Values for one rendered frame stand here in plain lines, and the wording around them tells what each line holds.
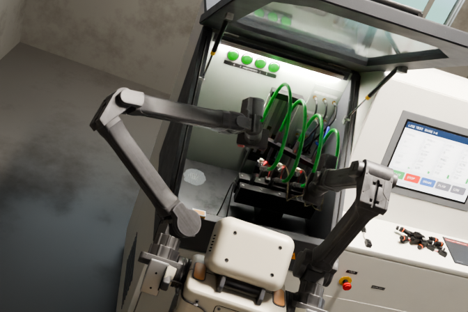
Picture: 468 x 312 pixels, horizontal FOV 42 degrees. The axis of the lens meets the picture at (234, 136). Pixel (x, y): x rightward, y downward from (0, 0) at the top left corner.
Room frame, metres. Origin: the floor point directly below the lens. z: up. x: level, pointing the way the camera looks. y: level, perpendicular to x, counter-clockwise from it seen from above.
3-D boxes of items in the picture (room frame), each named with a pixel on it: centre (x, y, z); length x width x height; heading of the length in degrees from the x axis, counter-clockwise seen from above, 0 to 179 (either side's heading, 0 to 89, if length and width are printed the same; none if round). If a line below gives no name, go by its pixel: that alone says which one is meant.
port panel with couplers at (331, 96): (2.40, -0.30, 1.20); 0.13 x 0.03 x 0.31; 105
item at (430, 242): (2.13, -0.89, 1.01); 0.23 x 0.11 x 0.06; 105
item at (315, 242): (1.85, -0.20, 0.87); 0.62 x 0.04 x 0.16; 105
